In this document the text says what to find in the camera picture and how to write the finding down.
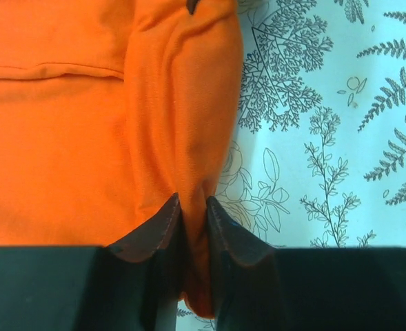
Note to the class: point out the floral tablecloth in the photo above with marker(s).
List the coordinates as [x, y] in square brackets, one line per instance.
[319, 154]

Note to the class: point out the orange t shirt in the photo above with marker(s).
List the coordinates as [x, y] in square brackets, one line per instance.
[107, 109]

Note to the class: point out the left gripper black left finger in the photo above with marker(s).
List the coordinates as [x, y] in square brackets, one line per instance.
[132, 284]

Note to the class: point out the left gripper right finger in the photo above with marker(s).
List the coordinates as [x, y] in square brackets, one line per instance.
[259, 287]

